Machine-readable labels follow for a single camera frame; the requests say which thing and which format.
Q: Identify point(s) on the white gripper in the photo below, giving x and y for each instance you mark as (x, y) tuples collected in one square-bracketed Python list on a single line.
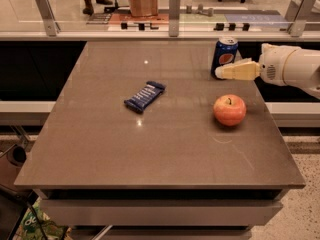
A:
[(274, 65)]

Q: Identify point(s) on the red apple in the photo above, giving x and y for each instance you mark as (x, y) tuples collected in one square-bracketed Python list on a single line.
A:
[(229, 110)]

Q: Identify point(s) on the middle metal glass post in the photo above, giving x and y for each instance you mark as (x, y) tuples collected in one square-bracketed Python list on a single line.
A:
[(174, 12)]

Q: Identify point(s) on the blue snack bar wrapper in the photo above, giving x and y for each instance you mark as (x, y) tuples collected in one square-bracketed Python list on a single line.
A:
[(144, 97)]

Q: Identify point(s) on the grey table drawer base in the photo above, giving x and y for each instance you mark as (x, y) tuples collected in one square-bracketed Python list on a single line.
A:
[(164, 219)]

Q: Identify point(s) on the blue pepsi can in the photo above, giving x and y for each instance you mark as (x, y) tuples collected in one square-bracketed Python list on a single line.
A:
[(225, 53)]

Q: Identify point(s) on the metal glass post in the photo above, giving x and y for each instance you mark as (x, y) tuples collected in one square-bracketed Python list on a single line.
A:
[(298, 24), (174, 12), (50, 25)]

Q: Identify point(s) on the right metal glass post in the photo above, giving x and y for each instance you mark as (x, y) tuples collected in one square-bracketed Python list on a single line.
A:
[(298, 24)]

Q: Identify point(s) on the left metal glass post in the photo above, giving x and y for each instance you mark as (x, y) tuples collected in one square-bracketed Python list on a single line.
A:
[(50, 25)]

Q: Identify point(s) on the green patterned bag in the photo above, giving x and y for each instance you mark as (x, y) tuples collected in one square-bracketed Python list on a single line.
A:
[(37, 225)]

